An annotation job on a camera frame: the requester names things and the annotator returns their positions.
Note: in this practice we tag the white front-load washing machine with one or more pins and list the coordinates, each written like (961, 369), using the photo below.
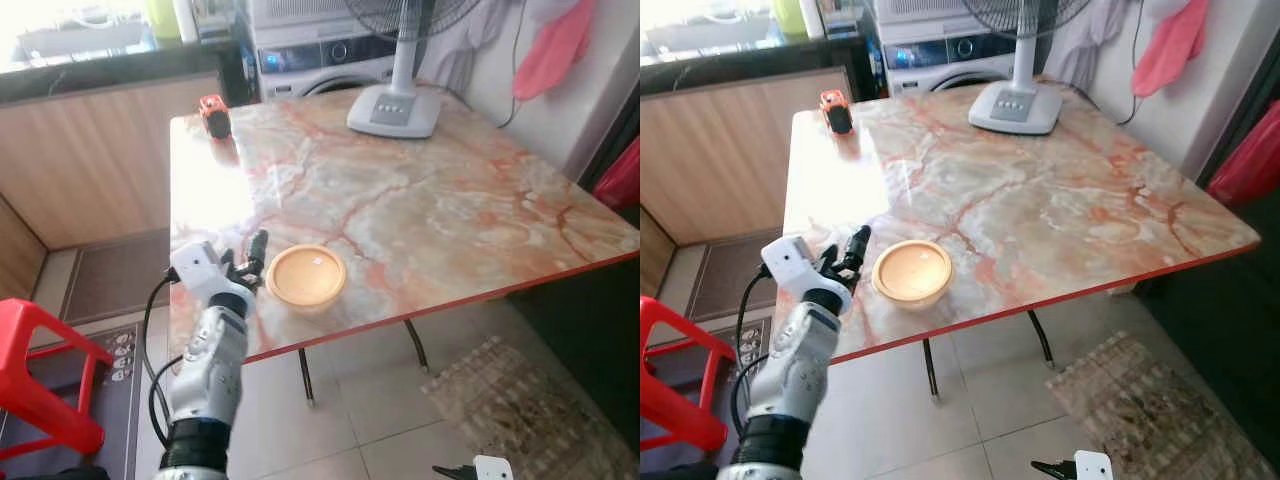
(320, 55)
(940, 50)

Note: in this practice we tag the green plastic bottle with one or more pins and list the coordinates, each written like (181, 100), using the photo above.
(790, 15)
(162, 15)

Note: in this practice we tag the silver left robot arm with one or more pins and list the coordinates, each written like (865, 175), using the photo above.
(205, 370)
(795, 380)

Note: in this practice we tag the red plastic stool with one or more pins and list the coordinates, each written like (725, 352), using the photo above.
(40, 375)
(680, 375)

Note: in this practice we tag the black stone countertop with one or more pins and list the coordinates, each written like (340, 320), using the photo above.
(740, 70)
(100, 75)

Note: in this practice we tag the grey standing fan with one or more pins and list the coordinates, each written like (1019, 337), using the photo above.
(395, 105)
(1015, 100)

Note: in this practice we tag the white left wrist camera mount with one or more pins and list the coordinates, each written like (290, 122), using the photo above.
(793, 262)
(195, 265)

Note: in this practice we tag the grey hanging cloth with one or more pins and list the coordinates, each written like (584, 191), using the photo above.
(465, 40)
(1085, 40)

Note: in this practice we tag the grey printed floor mat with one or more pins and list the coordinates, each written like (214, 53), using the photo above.
(122, 355)
(750, 345)

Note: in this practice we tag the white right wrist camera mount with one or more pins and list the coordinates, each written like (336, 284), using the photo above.
(492, 468)
(1092, 466)

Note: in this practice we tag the brown door mat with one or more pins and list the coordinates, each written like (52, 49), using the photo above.
(730, 275)
(115, 280)

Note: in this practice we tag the wooden base cabinet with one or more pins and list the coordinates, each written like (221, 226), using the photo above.
(730, 150)
(100, 150)

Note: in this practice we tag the orange lidded plastic bowl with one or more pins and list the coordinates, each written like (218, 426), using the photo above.
(912, 270)
(305, 275)

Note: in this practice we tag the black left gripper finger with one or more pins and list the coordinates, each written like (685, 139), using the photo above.
(259, 248)
(231, 262)
(828, 258)
(858, 245)

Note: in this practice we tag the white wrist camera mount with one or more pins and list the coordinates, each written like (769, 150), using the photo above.
(1092, 466)
(195, 265)
(793, 262)
(492, 468)

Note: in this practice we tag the beige patterned floor mat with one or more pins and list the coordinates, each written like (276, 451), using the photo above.
(520, 410)
(1150, 410)

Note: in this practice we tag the black metal table leg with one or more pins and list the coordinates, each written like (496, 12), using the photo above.
(1042, 340)
(930, 370)
(417, 345)
(305, 375)

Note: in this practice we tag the pink hanging cloth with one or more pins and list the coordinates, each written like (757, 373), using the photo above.
(1170, 45)
(555, 45)

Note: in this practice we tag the small orange black device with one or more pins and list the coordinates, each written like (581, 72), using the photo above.
(835, 112)
(214, 117)

